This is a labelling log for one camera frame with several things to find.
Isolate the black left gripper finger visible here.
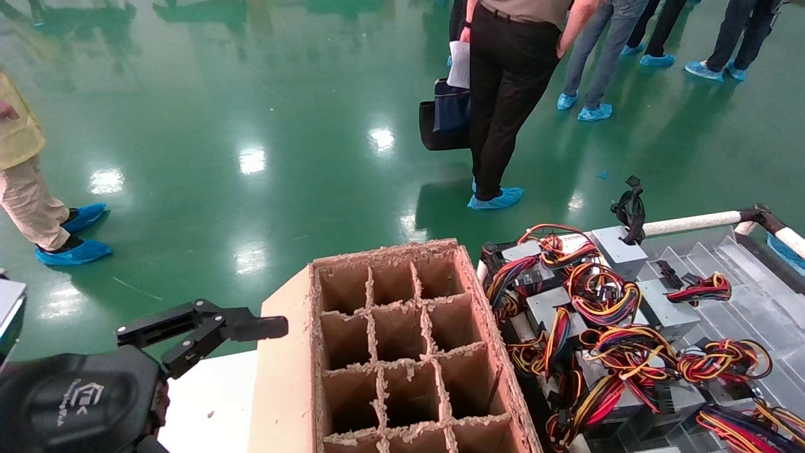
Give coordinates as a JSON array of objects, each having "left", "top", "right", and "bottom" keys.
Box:
[{"left": 115, "top": 300, "right": 289, "bottom": 380}]

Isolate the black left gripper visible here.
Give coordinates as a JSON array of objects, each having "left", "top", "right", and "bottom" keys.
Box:
[{"left": 0, "top": 345, "right": 170, "bottom": 453}]

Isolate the brown cardboard divider box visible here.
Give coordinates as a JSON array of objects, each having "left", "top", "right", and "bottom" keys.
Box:
[{"left": 248, "top": 238, "right": 545, "bottom": 453}]

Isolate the grey box device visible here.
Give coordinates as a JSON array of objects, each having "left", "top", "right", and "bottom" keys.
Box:
[{"left": 0, "top": 271, "right": 28, "bottom": 373}]

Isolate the person in yellow coat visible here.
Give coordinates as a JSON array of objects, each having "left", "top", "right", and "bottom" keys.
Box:
[{"left": 0, "top": 69, "right": 113, "bottom": 266}]

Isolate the dark blue tote bag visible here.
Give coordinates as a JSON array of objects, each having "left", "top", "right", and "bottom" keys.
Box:
[{"left": 419, "top": 78, "right": 472, "bottom": 152}]

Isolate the white paper sheet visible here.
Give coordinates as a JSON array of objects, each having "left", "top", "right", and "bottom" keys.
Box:
[{"left": 446, "top": 40, "right": 472, "bottom": 89}]

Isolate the person in black trousers beige shirt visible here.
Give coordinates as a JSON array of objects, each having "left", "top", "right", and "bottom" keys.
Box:
[{"left": 459, "top": 0, "right": 599, "bottom": 211}]

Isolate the person in grey jeans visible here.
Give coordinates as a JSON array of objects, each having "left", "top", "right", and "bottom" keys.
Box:
[{"left": 556, "top": 0, "right": 650, "bottom": 122}]

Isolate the pile of power supplies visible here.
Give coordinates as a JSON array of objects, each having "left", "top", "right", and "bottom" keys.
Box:
[{"left": 629, "top": 232, "right": 805, "bottom": 453}]

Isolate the black pipe joint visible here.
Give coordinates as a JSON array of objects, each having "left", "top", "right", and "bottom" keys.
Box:
[{"left": 738, "top": 203, "right": 791, "bottom": 238}]

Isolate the person in dark jeans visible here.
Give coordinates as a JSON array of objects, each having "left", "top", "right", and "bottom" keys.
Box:
[{"left": 684, "top": 0, "right": 784, "bottom": 83}]

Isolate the blue purple cable bundle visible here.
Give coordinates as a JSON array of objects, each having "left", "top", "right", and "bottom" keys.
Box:
[{"left": 484, "top": 255, "right": 543, "bottom": 318}]

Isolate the yellow orange cable bundle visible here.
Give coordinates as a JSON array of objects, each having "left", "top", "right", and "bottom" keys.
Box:
[{"left": 506, "top": 307, "right": 574, "bottom": 378}]

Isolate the red orange cable bundle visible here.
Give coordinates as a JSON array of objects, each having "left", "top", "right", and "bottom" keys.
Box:
[{"left": 517, "top": 223, "right": 603, "bottom": 270}]

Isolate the red yellow black cable bundle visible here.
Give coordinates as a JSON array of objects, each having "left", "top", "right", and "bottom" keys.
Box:
[{"left": 546, "top": 370, "right": 633, "bottom": 451}]

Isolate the coiled multicolour cable bundle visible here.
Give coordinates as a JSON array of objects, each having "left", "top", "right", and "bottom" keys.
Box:
[{"left": 565, "top": 262, "right": 643, "bottom": 328}]

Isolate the long white pipe rail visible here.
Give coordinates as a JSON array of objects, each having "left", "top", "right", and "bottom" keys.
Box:
[{"left": 641, "top": 210, "right": 744, "bottom": 238}]

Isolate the short white pipe rail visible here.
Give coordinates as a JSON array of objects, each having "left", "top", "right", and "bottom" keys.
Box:
[{"left": 775, "top": 226, "right": 805, "bottom": 259}]

